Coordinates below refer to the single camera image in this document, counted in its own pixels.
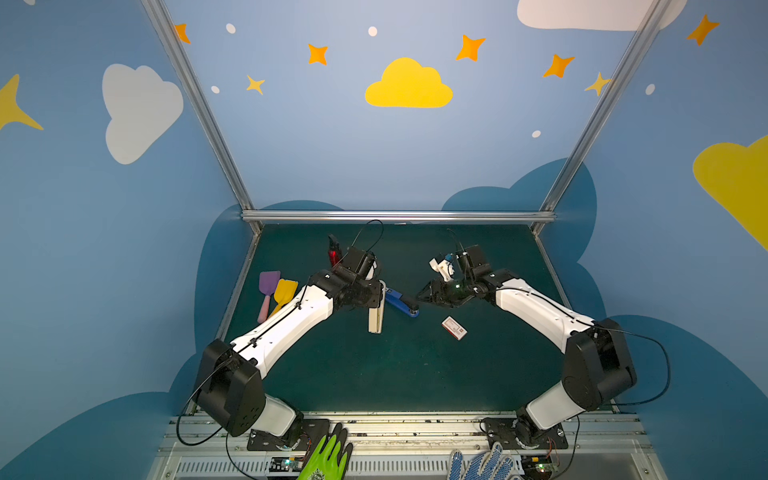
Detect long metal stapler magazine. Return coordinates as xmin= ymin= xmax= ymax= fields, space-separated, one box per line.
xmin=368 ymin=281 xmax=386 ymax=334

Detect red white staple box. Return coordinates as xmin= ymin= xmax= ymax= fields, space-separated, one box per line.
xmin=441 ymin=316 xmax=467 ymax=340

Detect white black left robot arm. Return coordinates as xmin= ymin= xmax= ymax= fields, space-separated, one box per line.
xmin=191 ymin=271 xmax=385 ymax=438

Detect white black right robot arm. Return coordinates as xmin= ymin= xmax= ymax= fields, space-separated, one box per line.
xmin=417 ymin=269 xmax=637 ymax=435

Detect red metal bottle black cap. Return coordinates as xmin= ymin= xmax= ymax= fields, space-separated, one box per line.
xmin=328 ymin=234 xmax=343 ymax=267

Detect yellow spatula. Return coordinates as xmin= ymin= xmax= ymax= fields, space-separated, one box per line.
xmin=270 ymin=279 xmax=299 ymax=317

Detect green work glove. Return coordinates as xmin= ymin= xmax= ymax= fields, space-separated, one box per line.
xmin=298 ymin=423 xmax=354 ymax=480

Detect blue dotted white glove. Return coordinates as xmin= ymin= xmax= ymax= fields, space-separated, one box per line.
xmin=446 ymin=442 xmax=517 ymax=480

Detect purple spatula pink handle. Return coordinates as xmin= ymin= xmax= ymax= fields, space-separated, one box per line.
xmin=257 ymin=271 xmax=281 ymax=324

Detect horizontal aluminium back rail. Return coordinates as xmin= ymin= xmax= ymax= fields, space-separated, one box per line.
xmin=241 ymin=209 xmax=556 ymax=224

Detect front aluminium base frame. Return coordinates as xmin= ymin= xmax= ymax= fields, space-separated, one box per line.
xmin=148 ymin=411 xmax=666 ymax=479

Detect left corner aluminium post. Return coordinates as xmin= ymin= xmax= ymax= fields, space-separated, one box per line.
xmin=141 ymin=0 xmax=263 ymax=236

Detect corner aluminium post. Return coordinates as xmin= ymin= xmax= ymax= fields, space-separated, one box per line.
xmin=531 ymin=0 xmax=673 ymax=238
xmin=141 ymin=0 xmax=263 ymax=236

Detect right corner aluminium post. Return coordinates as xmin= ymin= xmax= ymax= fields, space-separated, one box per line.
xmin=531 ymin=0 xmax=673 ymax=238

